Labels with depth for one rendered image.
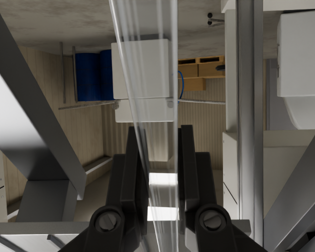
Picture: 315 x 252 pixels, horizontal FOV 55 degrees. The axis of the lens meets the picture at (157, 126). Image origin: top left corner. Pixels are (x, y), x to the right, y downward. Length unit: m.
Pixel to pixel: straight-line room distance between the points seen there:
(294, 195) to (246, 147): 0.15
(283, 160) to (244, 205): 0.18
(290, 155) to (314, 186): 0.34
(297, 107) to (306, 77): 0.31
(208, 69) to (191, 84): 0.69
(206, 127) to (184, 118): 0.63
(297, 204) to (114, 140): 7.50
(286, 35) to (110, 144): 5.54
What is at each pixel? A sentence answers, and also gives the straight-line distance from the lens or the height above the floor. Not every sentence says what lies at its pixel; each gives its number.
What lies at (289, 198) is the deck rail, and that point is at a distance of 0.49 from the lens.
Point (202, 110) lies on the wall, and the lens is 8.01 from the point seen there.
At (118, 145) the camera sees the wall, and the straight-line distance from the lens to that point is 7.86.
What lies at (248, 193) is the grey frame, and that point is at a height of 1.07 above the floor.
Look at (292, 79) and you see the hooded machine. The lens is 3.45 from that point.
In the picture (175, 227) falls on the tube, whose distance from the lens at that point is 0.18.
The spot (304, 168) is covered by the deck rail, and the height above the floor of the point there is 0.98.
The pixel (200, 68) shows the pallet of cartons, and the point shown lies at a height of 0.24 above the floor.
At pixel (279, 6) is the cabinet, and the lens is 1.05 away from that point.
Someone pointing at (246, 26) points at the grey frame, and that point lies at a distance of 0.59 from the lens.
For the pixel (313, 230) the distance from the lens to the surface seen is 0.55.
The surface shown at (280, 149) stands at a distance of 0.74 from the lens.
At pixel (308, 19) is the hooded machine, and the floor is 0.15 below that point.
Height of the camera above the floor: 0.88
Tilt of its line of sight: 5 degrees up
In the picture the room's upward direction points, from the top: 178 degrees clockwise
